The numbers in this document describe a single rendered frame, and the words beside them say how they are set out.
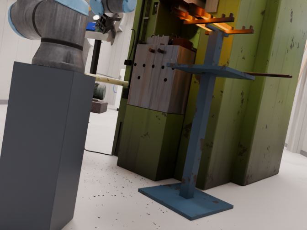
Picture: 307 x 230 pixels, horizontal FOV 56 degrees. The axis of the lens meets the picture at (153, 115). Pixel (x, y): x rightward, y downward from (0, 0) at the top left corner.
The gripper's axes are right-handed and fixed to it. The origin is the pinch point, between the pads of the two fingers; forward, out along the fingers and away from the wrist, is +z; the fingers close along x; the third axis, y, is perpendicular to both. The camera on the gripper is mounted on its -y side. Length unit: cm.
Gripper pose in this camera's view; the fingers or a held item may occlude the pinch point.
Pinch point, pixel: (103, 36)
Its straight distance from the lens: 185.3
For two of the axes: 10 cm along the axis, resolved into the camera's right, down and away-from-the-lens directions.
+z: -3.9, 5.0, 7.8
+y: -6.0, 5.0, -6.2
